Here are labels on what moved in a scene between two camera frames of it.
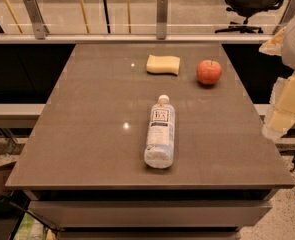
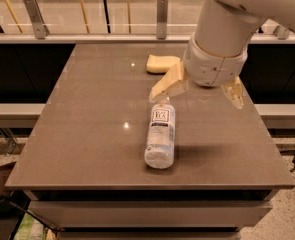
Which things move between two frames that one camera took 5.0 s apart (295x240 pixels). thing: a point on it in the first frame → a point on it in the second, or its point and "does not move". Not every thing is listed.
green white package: [30, 229] does not move
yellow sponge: [163, 65] does not move
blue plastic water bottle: [159, 149] does not move
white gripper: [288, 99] → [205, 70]
